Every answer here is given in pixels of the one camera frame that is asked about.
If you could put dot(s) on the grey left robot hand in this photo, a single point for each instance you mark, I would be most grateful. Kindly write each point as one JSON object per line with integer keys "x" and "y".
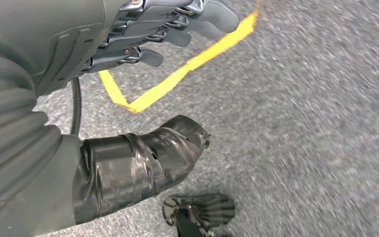
{"x": 45, "y": 26}

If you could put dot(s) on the yellow floor tape with curl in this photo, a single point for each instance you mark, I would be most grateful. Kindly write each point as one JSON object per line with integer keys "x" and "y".
{"x": 176, "y": 75}

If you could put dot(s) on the black ribbed robot foot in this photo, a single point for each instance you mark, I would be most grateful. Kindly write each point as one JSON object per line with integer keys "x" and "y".
{"x": 209, "y": 211}

